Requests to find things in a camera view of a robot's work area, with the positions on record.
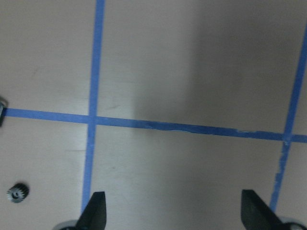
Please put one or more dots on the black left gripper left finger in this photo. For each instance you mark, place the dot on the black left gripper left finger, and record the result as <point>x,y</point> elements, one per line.
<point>94,215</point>

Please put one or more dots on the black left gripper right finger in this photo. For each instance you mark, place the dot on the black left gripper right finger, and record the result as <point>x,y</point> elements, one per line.
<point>255,214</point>

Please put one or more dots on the small black gear on pile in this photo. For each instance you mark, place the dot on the small black gear on pile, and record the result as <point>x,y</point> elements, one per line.
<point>3,106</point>

